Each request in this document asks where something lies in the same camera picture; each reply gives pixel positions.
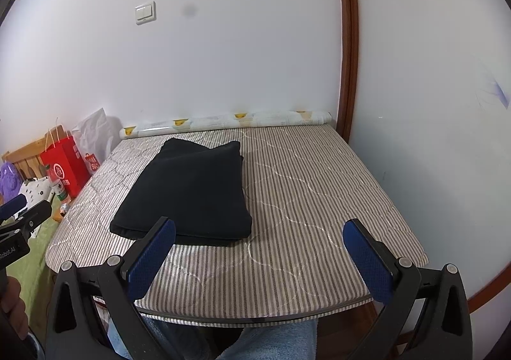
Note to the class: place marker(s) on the white light switch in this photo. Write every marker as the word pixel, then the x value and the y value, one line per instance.
pixel 145 12

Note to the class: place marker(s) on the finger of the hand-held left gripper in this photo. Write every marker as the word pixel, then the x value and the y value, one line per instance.
pixel 36 214
pixel 12 208

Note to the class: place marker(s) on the person's light blue pants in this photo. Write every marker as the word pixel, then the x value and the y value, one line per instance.
pixel 271 344

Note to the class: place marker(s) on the brown wooden baseboard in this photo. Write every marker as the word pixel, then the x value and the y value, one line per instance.
pixel 491 288

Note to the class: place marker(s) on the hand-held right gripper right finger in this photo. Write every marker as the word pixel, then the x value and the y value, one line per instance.
pixel 367 256

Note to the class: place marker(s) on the purple plush toy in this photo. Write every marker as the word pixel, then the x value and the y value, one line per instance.
pixel 10 180

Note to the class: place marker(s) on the white plastic shopping bag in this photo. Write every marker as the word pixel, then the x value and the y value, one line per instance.
pixel 94 132

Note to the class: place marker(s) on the wooden headboard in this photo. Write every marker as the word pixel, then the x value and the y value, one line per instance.
pixel 24 156

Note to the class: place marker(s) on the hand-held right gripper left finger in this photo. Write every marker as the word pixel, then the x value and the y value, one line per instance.
pixel 151 256

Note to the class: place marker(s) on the green bedsheet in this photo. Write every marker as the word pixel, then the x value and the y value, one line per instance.
pixel 28 264

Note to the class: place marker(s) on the red paper bag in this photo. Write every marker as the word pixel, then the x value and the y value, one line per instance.
pixel 66 168

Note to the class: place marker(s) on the black sweatshirt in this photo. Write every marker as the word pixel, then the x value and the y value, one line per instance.
pixel 187 192

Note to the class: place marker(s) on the person's left hand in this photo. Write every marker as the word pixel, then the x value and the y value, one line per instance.
pixel 14 308

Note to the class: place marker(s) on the brown wooden door frame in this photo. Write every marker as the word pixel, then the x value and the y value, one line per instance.
pixel 349 44

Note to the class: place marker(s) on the striped quilted mat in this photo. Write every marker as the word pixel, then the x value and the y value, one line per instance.
pixel 311 224

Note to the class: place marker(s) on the rolled duck-print cloth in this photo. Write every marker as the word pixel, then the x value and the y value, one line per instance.
pixel 247 120

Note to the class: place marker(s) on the plastic bottle with green label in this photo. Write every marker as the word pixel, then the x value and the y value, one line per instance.
pixel 60 192

